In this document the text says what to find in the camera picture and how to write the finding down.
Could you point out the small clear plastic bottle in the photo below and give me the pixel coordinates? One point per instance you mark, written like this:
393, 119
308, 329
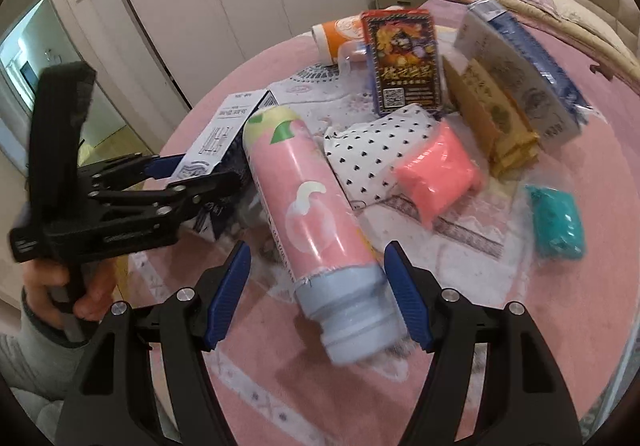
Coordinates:
352, 57

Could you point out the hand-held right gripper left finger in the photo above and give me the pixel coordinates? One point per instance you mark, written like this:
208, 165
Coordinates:
230, 296

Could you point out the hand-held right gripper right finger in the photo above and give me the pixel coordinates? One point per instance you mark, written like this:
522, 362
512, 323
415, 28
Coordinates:
407, 296

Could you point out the red card box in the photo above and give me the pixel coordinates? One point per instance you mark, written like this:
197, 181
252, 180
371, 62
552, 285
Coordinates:
405, 61

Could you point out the pink peach print bottle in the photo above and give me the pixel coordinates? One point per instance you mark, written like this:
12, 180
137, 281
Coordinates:
310, 206

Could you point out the yellow paper packet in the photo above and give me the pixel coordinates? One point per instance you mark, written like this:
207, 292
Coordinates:
492, 121

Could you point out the teal clay packet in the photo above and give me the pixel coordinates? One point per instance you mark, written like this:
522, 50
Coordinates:
557, 221

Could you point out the dark brown back scratcher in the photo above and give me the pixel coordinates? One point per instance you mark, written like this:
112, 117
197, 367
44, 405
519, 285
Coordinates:
595, 68

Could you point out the white floral pillow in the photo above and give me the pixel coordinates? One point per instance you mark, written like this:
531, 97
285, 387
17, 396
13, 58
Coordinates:
590, 9

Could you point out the person's left forearm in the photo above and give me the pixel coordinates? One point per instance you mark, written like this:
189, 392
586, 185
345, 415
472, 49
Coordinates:
30, 361

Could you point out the white black dotted packet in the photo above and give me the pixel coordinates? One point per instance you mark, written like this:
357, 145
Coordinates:
365, 151

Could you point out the pink clay packet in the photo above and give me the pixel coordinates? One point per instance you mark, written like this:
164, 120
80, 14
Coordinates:
435, 171

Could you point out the white black printed box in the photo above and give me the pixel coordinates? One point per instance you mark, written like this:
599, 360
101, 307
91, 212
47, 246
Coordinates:
225, 126

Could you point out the beige folded blanket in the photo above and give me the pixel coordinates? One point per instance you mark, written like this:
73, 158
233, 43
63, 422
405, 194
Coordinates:
565, 34

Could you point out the person's left hand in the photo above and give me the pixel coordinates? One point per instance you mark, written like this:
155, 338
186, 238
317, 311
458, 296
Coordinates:
97, 291

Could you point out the orange white bottle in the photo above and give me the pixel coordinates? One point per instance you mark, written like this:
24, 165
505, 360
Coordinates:
337, 34

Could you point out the blue white carton box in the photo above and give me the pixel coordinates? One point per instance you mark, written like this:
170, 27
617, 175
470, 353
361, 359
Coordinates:
525, 71

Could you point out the white wardrobe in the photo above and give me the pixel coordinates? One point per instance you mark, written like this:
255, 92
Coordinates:
210, 1

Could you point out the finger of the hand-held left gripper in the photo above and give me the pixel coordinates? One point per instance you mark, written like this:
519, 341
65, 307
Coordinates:
210, 186
160, 166

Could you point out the white doorway frame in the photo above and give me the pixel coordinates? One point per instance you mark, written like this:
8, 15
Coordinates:
20, 56

